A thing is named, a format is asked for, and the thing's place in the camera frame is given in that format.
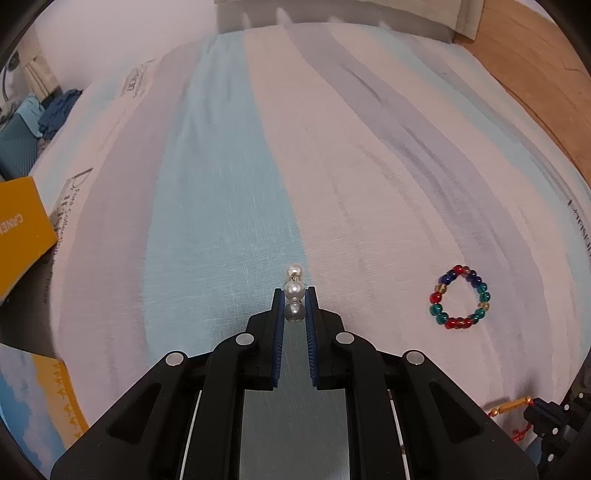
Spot multicolour glass bead bracelet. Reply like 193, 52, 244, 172
429, 264, 491, 331

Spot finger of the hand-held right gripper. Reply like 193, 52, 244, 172
525, 399, 580, 480

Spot narrow beige curtain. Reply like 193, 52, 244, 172
23, 54, 64, 99

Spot blue clothes pile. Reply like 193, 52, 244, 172
0, 95, 48, 182

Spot wooden headboard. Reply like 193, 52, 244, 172
455, 0, 591, 195

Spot dark blue clothes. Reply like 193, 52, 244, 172
38, 89, 85, 140

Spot yellow cardboard box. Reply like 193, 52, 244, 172
0, 178, 59, 302

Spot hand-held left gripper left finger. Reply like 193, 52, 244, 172
50, 288, 284, 480

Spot white pearl strand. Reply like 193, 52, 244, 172
283, 263, 306, 322

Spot blue and yellow booklet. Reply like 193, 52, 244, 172
0, 344, 90, 468

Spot wide beige curtain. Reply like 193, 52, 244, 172
215, 0, 483, 44

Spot red cord bracelet gold tube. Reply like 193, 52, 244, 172
486, 395, 537, 444

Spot striped blue grey blanket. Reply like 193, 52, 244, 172
0, 9, 591, 480

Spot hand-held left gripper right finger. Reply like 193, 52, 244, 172
305, 287, 539, 480

